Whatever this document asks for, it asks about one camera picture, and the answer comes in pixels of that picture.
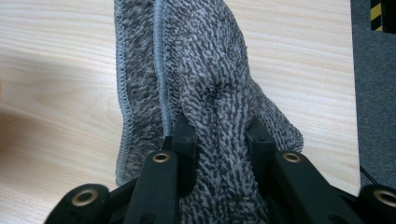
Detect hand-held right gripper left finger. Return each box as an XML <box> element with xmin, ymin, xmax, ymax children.
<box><xmin>162</xmin><ymin>113</ymin><xmax>199</xmax><ymax>198</ymax></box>

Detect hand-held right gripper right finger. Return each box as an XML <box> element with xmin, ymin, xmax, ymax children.
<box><xmin>247</xmin><ymin>116</ymin><xmax>278</xmax><ymax>197</ymax></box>

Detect grey speckled cloth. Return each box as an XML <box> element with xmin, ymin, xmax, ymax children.
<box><xmin>113</xmin><ymin>0</ymin><xmax>304</xmax><ymax>224</ymax></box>

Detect black yellow striped stand base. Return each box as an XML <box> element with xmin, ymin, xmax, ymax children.
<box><xmin>369</xmin><ymin>0</ymin><xmax>396</xmax><ymax>33</ymax></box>

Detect black floor cable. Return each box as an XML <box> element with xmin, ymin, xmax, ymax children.
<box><xmin>359</xmin><ymin>165</ymin><xmax>379</xmax><ymax>185</ymax></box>

